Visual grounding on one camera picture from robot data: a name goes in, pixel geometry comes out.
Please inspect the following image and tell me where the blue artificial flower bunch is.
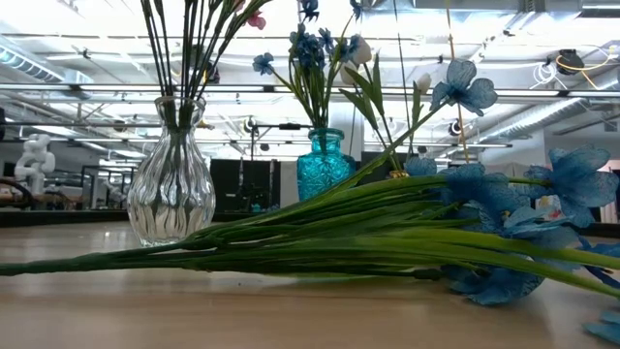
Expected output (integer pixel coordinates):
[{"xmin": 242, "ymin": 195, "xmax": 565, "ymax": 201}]
[
  {"xmin": 251, "ymin": 0, "xmax": 364, "ymax": 131},
  {"xmin": 0, "ymin": 58, "xmax": 620, "ymax": 346},
  {"xmin": 525, "ymin": 143, "xmax": 620, "ymax": 229}
]

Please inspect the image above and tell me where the clear ribbed glass vase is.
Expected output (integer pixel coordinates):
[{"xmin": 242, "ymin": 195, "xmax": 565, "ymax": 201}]
[{"xmin": 126, "ymin": 95, "xmax": 217, "ymax": 247}]

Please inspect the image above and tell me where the teal patterned glass vase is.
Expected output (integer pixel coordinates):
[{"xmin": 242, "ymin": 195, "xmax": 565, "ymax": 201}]
[{"xmin": 295, "ymin": 127, "xmax": 357, "ymax": 203}]

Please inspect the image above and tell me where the dark workbench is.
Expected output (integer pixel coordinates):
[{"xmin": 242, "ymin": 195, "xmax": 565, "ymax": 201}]
[{"xmin": 0, "ymin": 207, "xmax": 130, "ymax": 229}]

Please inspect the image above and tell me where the white artificial tulip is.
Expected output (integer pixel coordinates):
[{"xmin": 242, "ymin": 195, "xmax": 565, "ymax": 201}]
[
  {"xmin": 338, "ymin": 61, "xmax": 402, "ymax": 172},
  {"xmin": 351, "ymin": 34, "xmax": 403, "ymax": 172},
  {"xmin": 408, "ymin": 72, "xmax": 433, "ymax": 159}
]

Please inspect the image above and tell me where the long ceiling light bar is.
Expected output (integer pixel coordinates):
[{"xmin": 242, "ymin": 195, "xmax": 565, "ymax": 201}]
[{"xmin": 0, "ymin": 82, "xmax": 620, "ymax": 98}]

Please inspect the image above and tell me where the black boom stand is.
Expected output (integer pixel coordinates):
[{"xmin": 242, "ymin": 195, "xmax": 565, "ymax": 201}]
[{"xmin": 249, "ymin": 121, "xmax": 316, "ymax": 161}]

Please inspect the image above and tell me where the black cabinet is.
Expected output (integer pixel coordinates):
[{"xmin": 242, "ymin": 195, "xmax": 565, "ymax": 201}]
[{"xmin": 212, "ymin": 158, "xmax": 282, "ymax": 206}]

